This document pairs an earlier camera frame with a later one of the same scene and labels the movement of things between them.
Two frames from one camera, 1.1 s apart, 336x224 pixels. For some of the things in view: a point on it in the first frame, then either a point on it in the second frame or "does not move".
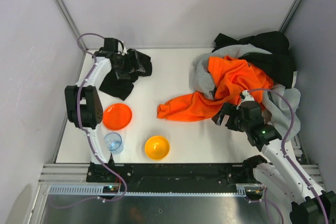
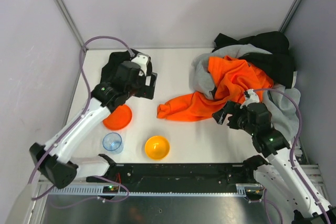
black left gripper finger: x=126 y=76 -> x=146 y=93
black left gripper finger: x=141 y=68 -> x=150 y=84
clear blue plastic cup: x=114 y=142 does not move
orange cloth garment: x=230 y=77 does not move
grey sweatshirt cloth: x=281 y=103 does not move
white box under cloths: x=294 y=78 does not move
